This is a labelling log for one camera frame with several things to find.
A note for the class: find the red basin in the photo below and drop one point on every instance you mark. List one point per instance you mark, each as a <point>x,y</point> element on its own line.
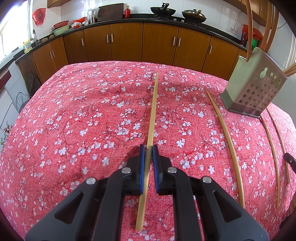
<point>60,24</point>

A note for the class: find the yellow detergent bottle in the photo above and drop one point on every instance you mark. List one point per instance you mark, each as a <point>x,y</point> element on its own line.
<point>27,46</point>

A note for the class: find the steel pot on counter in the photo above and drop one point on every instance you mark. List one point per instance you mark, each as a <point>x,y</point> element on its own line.
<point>93,15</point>

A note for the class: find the black wok with lid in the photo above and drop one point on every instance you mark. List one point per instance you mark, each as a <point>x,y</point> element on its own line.
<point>193,16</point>

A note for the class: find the pink floral tablecloth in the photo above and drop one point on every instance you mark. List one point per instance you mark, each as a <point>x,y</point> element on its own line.
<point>89,118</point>

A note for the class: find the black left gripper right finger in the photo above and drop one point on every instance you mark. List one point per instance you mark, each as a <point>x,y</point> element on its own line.
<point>203,210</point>

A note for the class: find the red plastic bag on wall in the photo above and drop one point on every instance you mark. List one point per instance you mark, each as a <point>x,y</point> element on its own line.
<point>38,16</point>

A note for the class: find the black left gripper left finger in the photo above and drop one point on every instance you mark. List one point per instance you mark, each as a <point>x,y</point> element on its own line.
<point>93,211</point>

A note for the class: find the brown lower kitchen cabinets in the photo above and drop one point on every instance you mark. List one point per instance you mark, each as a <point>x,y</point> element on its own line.
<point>137,41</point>

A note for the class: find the bamboo chopstick of group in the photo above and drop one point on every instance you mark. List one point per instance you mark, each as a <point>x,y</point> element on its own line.
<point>268,25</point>
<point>277,173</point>
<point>148,156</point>
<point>232,151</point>

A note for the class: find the grey perforated utensil holder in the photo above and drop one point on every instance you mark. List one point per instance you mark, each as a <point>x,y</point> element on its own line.
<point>253,84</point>

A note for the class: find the red bottle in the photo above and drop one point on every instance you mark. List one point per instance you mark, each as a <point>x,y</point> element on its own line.
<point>127,12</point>

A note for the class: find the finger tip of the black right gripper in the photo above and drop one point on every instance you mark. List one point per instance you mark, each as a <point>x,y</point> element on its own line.
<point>290,160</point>

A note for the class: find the green basin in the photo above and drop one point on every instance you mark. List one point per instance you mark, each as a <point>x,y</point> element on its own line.
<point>61,30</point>

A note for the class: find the black wok left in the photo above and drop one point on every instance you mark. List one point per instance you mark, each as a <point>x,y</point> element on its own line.
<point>162,12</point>

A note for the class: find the dark wooden cutting board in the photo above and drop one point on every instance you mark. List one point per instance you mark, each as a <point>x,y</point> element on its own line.
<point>110,12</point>

